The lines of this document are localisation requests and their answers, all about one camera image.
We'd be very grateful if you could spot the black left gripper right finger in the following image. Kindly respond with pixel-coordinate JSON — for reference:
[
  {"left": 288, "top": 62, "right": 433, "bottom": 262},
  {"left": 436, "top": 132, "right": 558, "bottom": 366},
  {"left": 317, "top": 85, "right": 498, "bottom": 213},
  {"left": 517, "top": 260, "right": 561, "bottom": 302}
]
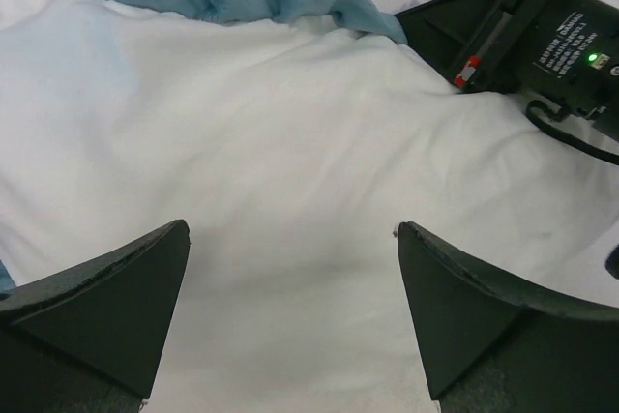
[{"left": 396, "top": 222, "right": 618, "bottom": 413}]

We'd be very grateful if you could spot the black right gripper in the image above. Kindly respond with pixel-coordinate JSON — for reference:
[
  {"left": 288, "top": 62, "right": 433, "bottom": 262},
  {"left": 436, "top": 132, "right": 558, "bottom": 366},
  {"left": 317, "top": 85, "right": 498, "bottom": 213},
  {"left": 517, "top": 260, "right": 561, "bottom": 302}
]
[{"left": 397, "top": 0, "right": 618, "bottom": 133}]

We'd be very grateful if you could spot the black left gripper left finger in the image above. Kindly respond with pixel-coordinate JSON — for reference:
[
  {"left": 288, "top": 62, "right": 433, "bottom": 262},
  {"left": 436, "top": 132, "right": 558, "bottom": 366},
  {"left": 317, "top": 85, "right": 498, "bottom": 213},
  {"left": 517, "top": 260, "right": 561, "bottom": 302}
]
[{"left": 1, "top": 220, "right": 190, "bottom": 412}]

